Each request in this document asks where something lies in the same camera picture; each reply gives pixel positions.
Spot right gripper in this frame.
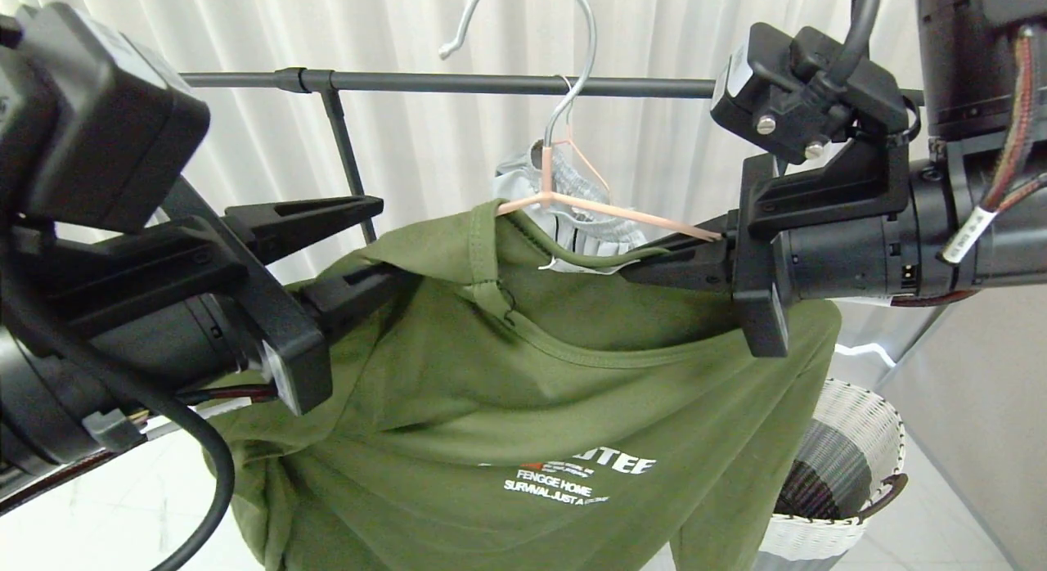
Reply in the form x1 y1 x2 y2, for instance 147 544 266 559
731 154 986 359

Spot white laundry basket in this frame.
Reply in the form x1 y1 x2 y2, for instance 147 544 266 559
753 377 910 571

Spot pink clothes hanger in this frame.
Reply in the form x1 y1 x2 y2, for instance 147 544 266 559
559 74 616 202
439 0 726 245

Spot black clothes rack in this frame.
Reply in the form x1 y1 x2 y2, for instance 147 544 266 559
180 66 927 246

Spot pale grey shorts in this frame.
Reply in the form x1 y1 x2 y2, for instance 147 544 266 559
493 142 673 258

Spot green garment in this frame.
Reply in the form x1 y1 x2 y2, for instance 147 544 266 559
204 199 843 571

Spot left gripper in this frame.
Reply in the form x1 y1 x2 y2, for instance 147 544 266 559
0 177 426 474

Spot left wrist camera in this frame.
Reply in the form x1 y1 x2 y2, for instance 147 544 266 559
0 2 213 234

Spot white curtain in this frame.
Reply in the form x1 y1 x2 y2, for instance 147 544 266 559
0 0 933 286

